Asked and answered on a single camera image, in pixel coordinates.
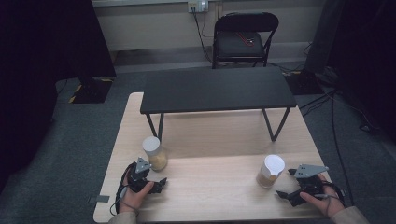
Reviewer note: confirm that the wall power outlet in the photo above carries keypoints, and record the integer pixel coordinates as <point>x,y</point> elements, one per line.
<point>198,5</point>

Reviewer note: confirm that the black stand base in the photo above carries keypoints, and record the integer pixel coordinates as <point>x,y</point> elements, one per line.
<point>91,90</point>

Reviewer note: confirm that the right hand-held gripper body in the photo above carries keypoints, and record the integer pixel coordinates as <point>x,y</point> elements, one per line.
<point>308,185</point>

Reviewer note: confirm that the jar with brown powder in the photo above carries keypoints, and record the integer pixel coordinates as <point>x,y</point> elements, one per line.
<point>269,172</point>

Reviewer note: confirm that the black folding chair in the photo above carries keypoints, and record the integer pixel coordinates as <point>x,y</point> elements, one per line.
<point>239,43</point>

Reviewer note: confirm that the dark curtain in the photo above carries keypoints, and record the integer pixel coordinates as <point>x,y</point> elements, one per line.
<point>367,56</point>

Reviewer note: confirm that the person's right hand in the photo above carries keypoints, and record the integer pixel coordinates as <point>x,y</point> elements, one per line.
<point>330,200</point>

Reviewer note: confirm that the jar with yellow powder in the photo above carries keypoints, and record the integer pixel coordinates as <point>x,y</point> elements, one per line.
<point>155,157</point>

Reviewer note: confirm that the black floor plate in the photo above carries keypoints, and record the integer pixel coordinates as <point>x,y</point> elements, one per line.
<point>303,84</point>

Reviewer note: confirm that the black curtain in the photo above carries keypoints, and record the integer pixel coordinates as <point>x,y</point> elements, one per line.
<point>40,62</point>

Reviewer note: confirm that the black metal shelf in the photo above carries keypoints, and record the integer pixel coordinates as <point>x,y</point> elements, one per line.
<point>218,88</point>

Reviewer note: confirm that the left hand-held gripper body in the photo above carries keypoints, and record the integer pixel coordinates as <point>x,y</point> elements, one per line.
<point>137,182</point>

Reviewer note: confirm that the grey tape strip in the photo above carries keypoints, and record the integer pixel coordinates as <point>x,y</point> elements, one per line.
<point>101,199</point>

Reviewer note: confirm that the person's left hand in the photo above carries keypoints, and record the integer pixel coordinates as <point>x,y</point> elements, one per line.
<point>132,200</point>

